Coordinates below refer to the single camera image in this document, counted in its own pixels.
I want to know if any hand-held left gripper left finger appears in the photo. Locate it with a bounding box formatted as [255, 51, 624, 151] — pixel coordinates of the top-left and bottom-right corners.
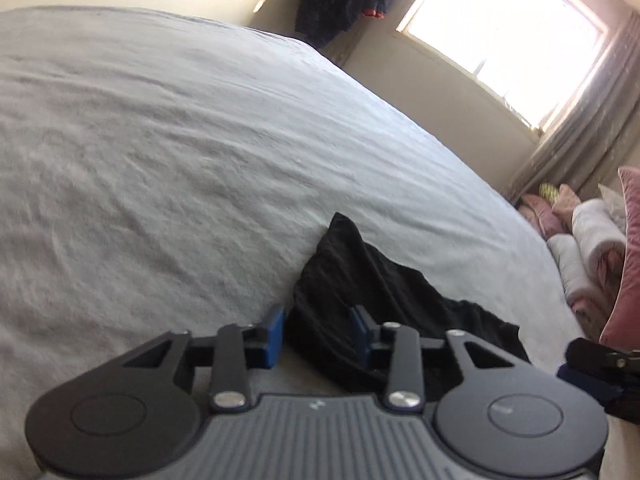
[120, 307, 287, 414]

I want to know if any white folded blanket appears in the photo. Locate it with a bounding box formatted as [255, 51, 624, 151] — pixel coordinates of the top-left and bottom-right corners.
[547, 199, 629, 312]

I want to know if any grey curtain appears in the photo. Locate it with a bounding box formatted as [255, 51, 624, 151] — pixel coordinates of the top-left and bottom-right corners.
[505, 22, 640, 207]

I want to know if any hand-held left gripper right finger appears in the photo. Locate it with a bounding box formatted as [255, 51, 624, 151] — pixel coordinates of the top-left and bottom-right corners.
[348, 305, 531, 411]

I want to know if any pink pillow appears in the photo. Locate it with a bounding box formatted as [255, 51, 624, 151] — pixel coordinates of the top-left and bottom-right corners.
[599, 167, 640, 347]

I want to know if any pink plush cloth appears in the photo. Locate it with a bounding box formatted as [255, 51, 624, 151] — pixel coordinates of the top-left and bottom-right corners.
[517, 184, 584, 237]

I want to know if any window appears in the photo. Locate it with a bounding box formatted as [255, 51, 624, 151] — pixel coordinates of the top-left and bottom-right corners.
[396, 0, 614, 132]

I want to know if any black knit garment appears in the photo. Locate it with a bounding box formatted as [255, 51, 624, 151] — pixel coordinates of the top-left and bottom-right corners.
[287, 212, 531, 394]

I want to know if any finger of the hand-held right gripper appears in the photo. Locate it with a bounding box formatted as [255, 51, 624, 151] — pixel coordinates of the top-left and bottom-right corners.
[564, 337, 640, 373]
[556, 364, 640, 424]

